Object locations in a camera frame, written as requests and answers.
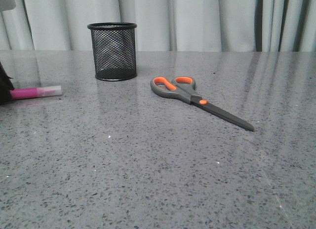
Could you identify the pale grey curtain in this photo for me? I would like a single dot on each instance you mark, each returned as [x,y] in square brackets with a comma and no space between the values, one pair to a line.
[164,25]

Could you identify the pink highlighter pen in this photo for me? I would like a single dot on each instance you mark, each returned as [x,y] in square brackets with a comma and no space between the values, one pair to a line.
[36,92]

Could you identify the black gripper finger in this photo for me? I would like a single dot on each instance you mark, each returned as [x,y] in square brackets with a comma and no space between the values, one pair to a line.
[5,86]

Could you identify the black mesh pen holder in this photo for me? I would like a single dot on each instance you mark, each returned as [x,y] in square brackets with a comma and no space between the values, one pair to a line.
[114,50]

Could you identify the grey orange scissors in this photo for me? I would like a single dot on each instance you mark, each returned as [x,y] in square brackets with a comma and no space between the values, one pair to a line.
[183,88]

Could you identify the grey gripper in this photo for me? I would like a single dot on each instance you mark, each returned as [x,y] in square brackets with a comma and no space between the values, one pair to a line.
[6,5]

